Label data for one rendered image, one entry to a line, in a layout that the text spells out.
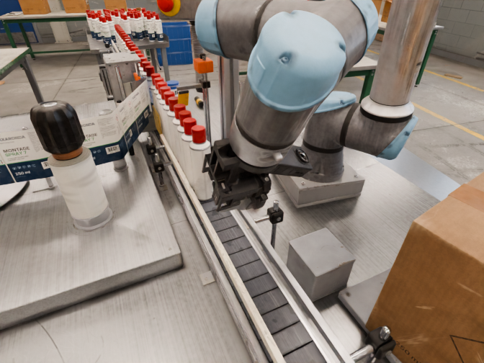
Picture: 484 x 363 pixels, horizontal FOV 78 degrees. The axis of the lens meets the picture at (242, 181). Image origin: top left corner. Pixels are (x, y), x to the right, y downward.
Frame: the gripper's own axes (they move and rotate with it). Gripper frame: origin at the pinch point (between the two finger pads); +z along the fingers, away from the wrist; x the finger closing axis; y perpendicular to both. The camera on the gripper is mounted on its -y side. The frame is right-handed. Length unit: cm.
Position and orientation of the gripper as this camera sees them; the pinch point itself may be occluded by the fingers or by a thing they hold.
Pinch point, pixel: (240, 200)
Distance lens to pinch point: 55.2
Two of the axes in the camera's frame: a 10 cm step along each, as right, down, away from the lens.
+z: -2.1, 4.4, 8.7
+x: 3.6, 8.6, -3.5
